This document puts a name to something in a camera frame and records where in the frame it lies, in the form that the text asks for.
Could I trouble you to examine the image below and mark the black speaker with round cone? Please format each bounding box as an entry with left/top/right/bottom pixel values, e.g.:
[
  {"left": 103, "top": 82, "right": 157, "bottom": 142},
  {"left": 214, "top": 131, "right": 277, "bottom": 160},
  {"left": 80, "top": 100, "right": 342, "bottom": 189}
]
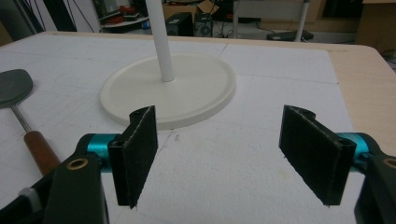
[{"left": 194, "top": 13, "right": 214, "bottom": 38}]

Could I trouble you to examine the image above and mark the white table leg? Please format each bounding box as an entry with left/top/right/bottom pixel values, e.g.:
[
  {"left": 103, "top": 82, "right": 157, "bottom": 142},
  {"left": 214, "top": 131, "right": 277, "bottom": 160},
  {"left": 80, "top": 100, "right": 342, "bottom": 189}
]
[{"left": 294, "top": 0, "right": 311, "bottom": 43}]

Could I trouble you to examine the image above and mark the grey spatula with wooden handle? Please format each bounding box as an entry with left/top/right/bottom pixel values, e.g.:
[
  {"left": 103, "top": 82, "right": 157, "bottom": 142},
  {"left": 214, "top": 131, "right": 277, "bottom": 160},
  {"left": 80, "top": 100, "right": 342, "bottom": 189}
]
[{"left": 0, "top": 68, "right": 62, "bottom": 177}]

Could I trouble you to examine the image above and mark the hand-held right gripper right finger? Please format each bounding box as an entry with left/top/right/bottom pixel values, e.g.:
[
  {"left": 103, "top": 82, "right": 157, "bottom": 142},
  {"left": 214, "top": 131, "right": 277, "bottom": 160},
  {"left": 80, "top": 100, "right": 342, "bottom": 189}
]
[{"left": 278, "top": 105, "right": 358, "bottom": 208}]

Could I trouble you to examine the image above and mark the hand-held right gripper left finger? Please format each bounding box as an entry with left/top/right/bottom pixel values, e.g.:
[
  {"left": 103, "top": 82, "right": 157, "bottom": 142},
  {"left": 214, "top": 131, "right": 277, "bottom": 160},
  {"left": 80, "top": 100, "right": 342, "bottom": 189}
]
[{"left": 107, "top": 105, "right": 159, "bottom": 209}]

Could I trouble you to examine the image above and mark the flat black device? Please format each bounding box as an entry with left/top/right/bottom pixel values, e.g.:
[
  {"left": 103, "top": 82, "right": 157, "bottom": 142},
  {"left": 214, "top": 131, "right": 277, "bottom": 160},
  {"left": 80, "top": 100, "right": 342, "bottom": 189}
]
[{"left": 266, "top": 29, "right": 315, "bottom": 42}]

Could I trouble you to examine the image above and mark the white lamp stand with round base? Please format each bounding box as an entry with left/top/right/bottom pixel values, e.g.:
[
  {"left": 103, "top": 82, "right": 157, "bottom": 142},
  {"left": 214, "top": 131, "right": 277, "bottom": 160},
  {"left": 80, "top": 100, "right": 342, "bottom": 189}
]
[{"left": 99, "top": 0, "right": 237, "bottom": 131}]

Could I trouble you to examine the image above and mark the red tool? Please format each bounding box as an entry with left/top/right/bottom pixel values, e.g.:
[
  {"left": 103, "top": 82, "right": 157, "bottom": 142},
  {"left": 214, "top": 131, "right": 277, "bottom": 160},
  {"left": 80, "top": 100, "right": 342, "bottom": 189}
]
[{"left": 106, "top": 5, "right": 141, "bottom": 25}]

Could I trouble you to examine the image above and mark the cardboard box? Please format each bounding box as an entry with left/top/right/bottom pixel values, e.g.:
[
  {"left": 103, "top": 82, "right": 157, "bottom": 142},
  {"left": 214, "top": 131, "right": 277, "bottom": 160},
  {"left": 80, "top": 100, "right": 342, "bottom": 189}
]
[{"left": 162, "top": 0, "right": 220, "bottom": 21}]

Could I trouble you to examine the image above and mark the wooden cabinet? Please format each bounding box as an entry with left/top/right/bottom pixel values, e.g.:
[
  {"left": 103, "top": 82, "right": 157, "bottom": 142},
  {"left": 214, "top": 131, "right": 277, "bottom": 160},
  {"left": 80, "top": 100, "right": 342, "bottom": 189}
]
[{"left": 356, "top": 0, "right": 396, "bottom": 54}]

